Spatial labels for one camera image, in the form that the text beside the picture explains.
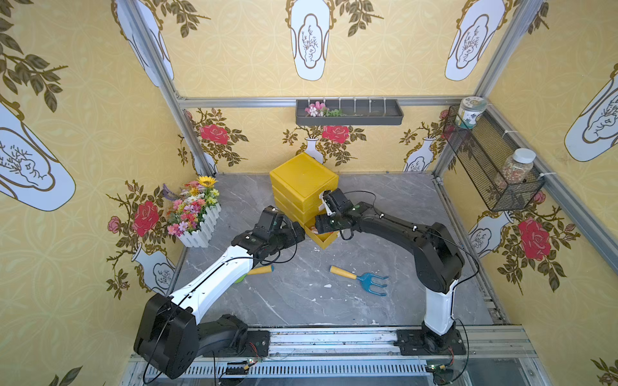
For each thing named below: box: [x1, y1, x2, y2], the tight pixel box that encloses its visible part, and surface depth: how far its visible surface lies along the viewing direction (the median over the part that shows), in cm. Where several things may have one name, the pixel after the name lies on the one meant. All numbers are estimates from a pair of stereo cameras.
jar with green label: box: [455, 95, 488, 130], surface depth 87 cm
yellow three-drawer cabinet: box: [269, 151, 340, 251], surface depth 92 cm
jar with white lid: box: [503, 147, 537, 186], surface depth 66 cm
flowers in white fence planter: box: [161, 175, 223, 248], surface depth 92 cm
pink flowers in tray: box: [304, 100, 343, 118], surface depth 89 cm
